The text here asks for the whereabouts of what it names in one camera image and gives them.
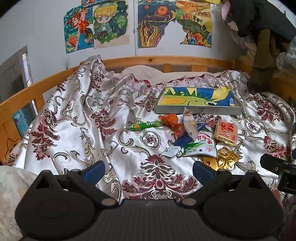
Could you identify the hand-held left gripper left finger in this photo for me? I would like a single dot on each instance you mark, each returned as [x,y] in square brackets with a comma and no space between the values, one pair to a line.
[93,172]

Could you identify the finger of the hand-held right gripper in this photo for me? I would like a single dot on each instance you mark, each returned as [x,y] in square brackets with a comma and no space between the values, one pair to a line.
[269,161]

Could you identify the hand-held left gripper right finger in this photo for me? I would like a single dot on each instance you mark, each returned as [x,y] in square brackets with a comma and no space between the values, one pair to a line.
[203,173]

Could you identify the yellow snack packet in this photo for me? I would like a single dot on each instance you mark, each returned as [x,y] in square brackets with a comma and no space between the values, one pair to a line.
[212,163]

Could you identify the white and green snack packet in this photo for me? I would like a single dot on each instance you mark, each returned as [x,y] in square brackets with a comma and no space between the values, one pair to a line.
[202,146]

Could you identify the gold foil snack packet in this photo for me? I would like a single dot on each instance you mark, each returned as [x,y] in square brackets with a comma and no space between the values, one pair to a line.
[227,158]

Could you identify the blue and white snack packet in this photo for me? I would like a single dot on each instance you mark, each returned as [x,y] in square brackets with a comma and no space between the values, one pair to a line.
[179,142]

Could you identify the orange biscuit packet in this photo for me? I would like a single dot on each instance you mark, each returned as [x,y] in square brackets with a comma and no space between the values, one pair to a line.
[226,132]

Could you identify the clear nut bar packet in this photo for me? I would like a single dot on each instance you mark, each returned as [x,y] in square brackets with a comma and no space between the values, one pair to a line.
[190,124]

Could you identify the orange snack packet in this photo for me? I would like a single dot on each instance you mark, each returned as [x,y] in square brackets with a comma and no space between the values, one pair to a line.
[172,121]

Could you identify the green stick snack packet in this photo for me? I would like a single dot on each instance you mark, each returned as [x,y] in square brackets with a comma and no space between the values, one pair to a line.
[143,125]

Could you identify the grey tray with painted liner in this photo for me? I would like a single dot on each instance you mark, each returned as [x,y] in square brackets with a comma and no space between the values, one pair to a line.
[196,99]

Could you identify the person's right hand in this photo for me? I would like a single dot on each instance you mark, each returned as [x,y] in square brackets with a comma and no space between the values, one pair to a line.
[277,198]

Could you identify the floral satin blanket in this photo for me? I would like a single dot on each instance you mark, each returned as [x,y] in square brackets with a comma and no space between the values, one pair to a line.
[92,129]

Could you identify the white fluffy cloth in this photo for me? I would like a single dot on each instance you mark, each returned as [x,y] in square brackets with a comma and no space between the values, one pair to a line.
[11,192]

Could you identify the brown plush toy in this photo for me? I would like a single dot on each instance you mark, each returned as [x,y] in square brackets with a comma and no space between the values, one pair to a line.
[263,58]

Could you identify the clear plastic bag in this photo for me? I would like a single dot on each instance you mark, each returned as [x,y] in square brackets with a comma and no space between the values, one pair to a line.
[286,58]

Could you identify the white bed sheet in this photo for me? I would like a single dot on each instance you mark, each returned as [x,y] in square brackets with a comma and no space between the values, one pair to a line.
[148,71]

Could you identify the grey door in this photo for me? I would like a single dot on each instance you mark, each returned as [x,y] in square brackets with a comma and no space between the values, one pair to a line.
[15,76]

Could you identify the black cloth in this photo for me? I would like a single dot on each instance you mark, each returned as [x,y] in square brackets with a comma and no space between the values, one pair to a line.
[259,16]

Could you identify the pink patterned cloth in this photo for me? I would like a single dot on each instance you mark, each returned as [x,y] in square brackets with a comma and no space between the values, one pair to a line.
[231,20]

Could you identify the wooden bed frame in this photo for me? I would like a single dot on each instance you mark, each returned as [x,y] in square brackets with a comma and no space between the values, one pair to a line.
[27,89]

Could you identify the orange-haired figure wall poster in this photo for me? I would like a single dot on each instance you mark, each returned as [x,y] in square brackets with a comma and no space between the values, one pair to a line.
[75,34]

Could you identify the colourful landscape wall poster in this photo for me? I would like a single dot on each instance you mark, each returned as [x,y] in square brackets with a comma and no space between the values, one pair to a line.
[196,25]

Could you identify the blond figure wall poster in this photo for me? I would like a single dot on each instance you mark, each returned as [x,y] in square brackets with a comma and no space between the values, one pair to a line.
[111,23]

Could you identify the seaweed painting wall poster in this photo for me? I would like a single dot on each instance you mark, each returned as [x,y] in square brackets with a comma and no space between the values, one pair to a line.
[152,25]

